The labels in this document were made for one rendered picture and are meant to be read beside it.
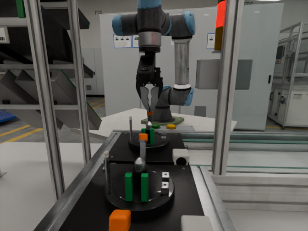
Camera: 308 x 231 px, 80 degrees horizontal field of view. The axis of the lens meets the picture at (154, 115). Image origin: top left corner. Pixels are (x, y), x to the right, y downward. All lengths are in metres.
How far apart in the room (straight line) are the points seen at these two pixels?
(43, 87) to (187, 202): 0.36
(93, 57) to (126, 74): 4.95
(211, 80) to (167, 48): 3.20
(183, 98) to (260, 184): 0.73
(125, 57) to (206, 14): 1.66
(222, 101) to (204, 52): 3.19
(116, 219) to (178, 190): 0.23
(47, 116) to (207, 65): 0.37
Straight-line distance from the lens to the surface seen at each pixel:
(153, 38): 0.61
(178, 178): 0.46
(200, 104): 3.67
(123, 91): 3.87
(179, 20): 1.08
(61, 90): 0.57
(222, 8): 0.48
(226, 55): 0.44
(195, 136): 0.78
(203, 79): 0.46
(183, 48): 1.10
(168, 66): 3.63
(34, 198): 0.67
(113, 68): 3.92
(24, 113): 0.78
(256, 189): 0.56
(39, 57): 0.43
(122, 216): 0.21
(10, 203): 0.68
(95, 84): 8.68
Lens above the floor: 1.22
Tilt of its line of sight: 14 degrees down
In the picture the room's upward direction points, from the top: straight up
